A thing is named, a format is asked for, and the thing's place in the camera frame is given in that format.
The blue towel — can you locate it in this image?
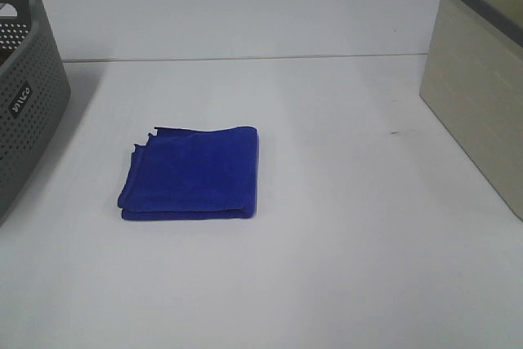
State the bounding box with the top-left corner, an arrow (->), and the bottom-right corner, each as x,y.
117,126 -> 259,221

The beige plastic basket grey rim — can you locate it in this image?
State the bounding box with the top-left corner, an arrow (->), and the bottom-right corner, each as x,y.
419,0 -> 522,217

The grey perforated plastic basket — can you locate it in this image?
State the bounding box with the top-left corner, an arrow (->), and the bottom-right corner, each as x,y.
1,0 -> 71,214

